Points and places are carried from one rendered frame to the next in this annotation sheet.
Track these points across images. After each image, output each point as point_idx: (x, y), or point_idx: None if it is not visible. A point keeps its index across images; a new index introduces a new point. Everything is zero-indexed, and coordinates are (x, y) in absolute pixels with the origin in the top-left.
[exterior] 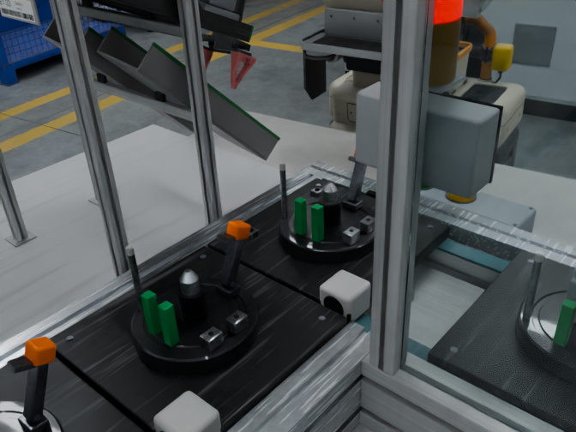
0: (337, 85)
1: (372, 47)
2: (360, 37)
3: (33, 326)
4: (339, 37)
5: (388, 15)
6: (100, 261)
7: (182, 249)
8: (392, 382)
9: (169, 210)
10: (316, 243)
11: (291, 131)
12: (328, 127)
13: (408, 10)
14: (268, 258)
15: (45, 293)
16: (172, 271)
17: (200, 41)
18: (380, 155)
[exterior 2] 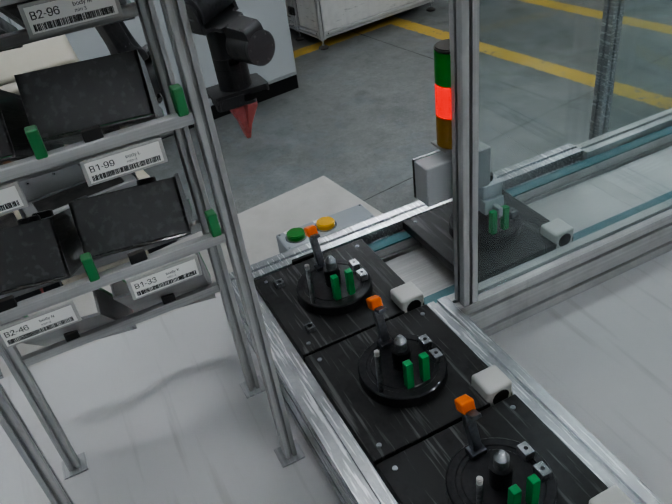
0: None
1: (97, 186)
2: (67, 186)
3: (342, 475)
4: (45, 197)
5: (465, 119)
6: (192, 474)
7: (293, 374)
8: (478, 304)
9: (146, 411)
10: (355, 294)
11: (81, 299)
12: (67, 282)
13: (475, 113)
14: (344, 325)
15: None
16: (328, 378)
17: None
18: (464, 188)
